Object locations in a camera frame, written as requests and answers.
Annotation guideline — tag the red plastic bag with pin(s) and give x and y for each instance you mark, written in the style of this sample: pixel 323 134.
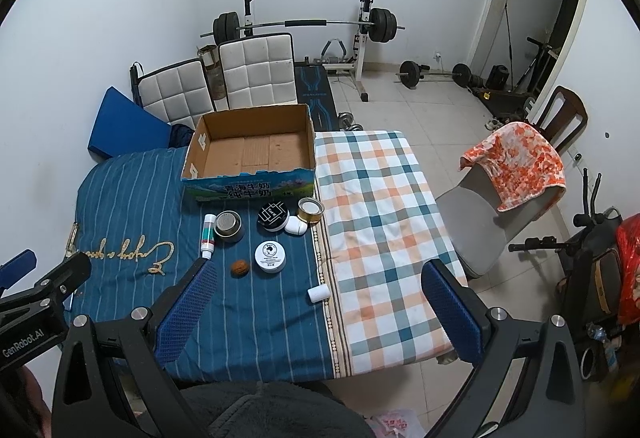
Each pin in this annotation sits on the red plastic bag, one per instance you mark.
pixel 628 244

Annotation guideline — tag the black scooter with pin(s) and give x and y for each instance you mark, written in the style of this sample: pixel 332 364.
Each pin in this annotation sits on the black scooter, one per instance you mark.
pixel 589 293

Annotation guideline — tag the grey chair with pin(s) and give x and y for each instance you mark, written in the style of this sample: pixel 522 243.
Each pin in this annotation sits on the grey chair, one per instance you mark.
pixel 477 230

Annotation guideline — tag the brown walnut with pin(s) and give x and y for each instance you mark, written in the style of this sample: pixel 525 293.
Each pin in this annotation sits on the brown walnut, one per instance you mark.
pixel 240 268

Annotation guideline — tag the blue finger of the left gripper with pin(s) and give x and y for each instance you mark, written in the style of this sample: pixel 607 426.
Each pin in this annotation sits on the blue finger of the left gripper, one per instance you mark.
pixel 64 279
pixel 17 267

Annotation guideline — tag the left white quilted chair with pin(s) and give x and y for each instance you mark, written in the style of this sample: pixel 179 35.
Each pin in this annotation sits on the left white quilted chair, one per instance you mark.
pixel 175 94

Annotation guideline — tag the white quilted chair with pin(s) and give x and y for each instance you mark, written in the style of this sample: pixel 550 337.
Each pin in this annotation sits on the white quilted chair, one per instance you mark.
pixel 175 94
pixel 259 71

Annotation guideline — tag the small white cylinder bottle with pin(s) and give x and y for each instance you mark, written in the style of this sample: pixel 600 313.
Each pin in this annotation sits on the small white cylinder bottle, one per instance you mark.
pixel 319 294

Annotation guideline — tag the white green tube bottle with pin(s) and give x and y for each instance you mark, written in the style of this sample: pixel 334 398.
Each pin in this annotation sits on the white green tube bottle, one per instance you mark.
pixel 207 246

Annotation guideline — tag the white squat rack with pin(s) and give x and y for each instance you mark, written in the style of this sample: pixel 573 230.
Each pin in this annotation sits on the white squat rack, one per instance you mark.
pixel 355 68

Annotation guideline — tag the plaid checkered sheet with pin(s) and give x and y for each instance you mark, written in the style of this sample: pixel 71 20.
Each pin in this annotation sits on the plaid checkered sheet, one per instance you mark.
pixel 380 224

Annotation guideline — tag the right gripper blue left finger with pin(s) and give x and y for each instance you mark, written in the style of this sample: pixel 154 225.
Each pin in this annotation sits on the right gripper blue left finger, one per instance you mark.
pixel 178 309

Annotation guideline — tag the orange floral towel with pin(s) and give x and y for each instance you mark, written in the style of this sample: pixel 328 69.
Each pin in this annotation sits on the orange floral towel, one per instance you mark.
pixel 521 165

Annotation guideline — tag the open cardboard box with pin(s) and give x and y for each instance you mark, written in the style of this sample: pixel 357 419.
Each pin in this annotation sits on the open cardboard box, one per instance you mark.
pixel 251 153

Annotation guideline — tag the white cream jar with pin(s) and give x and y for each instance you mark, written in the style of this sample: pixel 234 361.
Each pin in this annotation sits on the white cream jar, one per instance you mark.
pixel 270 256

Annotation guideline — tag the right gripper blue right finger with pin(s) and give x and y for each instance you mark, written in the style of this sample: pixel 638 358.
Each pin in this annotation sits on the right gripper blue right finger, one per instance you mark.
pixel 459 310

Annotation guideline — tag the black round tin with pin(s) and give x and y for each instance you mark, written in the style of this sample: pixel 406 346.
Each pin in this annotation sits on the black round tin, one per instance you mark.
pixel 273 216

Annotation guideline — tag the white earbuds case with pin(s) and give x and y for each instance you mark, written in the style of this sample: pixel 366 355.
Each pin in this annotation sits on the white earbuds case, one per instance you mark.
pixel 295 226

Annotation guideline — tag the right white quilted chair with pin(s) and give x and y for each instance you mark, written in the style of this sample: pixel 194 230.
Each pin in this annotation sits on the right white quilted chair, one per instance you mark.
pixel 259 71

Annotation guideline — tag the brown wooden chair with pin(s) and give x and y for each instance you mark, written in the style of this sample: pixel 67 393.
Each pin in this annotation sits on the brown wooden chair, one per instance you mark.
pixel 563 118

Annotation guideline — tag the barbell on rack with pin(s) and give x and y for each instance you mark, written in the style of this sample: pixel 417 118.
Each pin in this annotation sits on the barbell on rack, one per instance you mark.
pixel 381 26

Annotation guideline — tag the silver puck light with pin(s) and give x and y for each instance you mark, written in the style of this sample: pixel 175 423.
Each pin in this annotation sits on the silver puck light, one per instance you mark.
pixel 228 226

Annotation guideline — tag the black fleece clothing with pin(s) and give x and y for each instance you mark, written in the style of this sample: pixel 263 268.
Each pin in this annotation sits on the black fleece clothing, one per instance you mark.
pixel 277 409

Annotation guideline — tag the blue foam pad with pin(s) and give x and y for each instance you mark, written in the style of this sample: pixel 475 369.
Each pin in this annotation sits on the blue foam pad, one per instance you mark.
pixel 122 127

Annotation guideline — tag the floor barbell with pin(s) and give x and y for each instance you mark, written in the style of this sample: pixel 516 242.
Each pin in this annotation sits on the floor barbell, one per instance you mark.
pixel 410 74

